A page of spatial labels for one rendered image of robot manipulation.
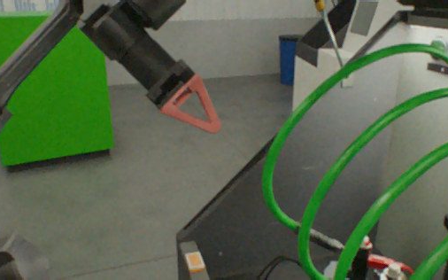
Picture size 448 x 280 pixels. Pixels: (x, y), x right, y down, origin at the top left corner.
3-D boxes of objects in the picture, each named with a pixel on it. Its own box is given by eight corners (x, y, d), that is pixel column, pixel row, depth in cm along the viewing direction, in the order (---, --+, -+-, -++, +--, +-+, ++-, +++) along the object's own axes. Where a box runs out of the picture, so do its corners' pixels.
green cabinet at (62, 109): (97, 129, 464) (83, 9, 419) (115, 155, 392) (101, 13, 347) (3, 143, 422) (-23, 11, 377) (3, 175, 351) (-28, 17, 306)
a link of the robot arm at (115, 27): (89, 37, 57) (83, 27, 51) (125, 3, 58) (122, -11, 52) (126, 73, 58) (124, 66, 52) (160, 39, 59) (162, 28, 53)
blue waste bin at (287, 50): (270, 80, 715) (272, 35, 688) (301, 78, 734) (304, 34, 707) (286, 88, 662) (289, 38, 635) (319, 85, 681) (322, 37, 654)
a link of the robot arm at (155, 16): (119, 60, 65) (77, 18, 60) (169, 11, 66) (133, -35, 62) (141, 73, 55) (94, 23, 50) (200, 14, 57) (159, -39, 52)
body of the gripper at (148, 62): (190, 73, 62) (154, 37, 60) (191, 68, 51) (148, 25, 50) (159, 105, 61) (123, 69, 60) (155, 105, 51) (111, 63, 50)
